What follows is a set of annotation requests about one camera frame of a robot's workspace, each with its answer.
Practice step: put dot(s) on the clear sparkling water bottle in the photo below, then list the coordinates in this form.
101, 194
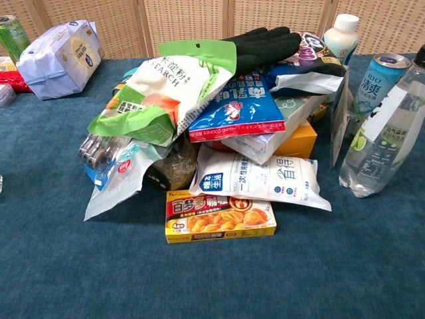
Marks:
382, 133

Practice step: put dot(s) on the white yogurt drink bottle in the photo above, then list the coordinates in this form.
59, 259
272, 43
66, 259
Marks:
342, 40

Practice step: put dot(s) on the dark seed jar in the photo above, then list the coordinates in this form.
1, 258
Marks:
174, 164

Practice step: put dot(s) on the blue red cookie packet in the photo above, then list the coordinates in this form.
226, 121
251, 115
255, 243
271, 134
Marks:
239, 109

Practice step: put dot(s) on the white disposable glove pack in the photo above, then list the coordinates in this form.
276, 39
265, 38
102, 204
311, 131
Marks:
265, 179

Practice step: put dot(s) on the yellow curry box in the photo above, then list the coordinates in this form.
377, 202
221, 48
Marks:
219, 219

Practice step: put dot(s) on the green white starch bag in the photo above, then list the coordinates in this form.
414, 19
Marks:
156, 99

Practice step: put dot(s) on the orange cardboard box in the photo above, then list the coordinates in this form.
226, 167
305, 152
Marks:
300, 141

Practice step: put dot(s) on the white blue plastic bag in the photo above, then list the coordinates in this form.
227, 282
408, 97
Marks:
113, 189

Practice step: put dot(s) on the black rubber glove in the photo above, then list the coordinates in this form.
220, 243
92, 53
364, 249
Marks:
265, 46

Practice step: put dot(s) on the colourful cartoon snack bag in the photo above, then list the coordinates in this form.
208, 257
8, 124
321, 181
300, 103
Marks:
308, 63

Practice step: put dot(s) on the wooden lattice folding screen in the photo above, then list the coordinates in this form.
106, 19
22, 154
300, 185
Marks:
199, 23

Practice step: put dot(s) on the blue RIO drink can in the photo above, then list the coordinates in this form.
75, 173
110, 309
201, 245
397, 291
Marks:
375, 86

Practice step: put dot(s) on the light blue tissue pack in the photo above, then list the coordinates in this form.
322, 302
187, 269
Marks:
59, 60

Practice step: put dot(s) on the red snack packet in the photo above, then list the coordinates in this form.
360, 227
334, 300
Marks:
13, 81

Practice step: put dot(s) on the grey purple pouch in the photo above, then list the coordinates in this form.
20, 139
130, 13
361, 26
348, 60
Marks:
6, 94

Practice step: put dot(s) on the green drink can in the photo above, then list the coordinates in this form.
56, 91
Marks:
13, 38

